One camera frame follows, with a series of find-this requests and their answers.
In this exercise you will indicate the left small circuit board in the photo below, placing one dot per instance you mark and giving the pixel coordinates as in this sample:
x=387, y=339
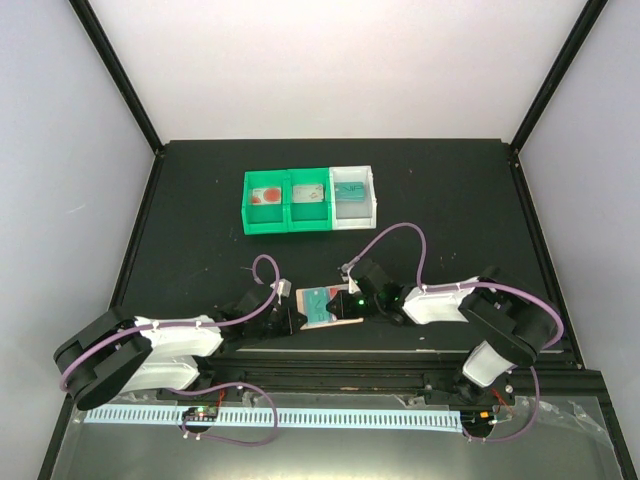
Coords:
x=200, y=414

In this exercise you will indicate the red white card in bin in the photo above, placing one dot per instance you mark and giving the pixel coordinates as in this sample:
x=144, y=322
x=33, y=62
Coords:
x=266, y=196

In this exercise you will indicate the green bin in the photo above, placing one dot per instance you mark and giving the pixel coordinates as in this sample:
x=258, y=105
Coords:
x=310, y=204
x=269, y=219

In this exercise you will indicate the teal VIP card in bin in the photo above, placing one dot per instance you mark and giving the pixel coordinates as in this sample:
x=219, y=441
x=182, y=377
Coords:
x=349, y=191

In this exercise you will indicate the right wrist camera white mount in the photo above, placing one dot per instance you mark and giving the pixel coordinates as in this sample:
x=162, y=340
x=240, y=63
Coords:
x=353, y=287

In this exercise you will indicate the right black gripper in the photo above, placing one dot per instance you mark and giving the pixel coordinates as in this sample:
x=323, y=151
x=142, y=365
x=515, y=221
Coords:
x=344, y=310

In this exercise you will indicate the left green bin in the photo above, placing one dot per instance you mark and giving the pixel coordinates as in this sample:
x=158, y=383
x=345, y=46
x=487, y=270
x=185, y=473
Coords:
x=269, y=219

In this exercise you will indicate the white bin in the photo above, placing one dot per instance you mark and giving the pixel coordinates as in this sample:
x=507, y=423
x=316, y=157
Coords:
x=354, y=203

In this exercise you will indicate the beige leather card holder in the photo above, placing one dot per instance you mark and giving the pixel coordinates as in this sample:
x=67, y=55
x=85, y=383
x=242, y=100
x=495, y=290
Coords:
x=335, y=320

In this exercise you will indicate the left black frame post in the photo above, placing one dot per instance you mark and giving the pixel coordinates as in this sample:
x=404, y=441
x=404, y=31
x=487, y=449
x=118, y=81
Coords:
x=103, y=46

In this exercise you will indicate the black frame post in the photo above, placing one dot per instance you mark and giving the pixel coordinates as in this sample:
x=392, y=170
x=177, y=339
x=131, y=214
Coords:
x=103, y=46
x=577, y=36

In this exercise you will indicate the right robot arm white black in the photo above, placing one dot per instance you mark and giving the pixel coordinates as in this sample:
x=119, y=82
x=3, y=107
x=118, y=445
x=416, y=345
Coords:
x=514, y=325

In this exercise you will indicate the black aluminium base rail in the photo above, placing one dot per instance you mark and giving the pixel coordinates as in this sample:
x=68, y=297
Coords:
x=438, y=381

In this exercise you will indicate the right small circuit board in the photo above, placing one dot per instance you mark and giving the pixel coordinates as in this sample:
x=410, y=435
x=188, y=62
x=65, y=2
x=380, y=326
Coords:
x=478, y=418

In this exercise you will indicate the white grey card in bin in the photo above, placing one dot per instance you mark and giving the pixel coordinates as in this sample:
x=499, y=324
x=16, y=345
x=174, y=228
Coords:
x=308, y=193

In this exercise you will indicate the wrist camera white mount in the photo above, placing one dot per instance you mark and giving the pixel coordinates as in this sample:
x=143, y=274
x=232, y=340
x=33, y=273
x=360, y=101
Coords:
x=353, y=287
x=282, y=288

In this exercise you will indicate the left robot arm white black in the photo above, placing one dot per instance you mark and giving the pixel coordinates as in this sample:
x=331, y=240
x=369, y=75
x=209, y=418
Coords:
x=119, y=352

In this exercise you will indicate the small circuit board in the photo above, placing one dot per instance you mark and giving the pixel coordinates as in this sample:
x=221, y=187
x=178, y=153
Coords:
x=200, y=414
x=478, y=418

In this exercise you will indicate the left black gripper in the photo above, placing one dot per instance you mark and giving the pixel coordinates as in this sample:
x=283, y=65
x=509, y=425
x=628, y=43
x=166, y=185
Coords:
x=289, y=328

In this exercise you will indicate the middle green bin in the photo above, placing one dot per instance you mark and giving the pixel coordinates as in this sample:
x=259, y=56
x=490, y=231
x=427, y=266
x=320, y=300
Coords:
x=310, y=204

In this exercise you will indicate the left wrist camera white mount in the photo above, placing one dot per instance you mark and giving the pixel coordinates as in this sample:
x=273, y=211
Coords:
x=282, y=288

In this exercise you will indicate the white slotted cable duct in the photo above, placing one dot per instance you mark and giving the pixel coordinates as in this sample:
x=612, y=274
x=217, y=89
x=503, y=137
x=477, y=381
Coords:
x=305, y=418

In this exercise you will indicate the right black frame post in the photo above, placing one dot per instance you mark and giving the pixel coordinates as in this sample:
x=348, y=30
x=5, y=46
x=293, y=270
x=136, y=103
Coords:
x=577, y=36

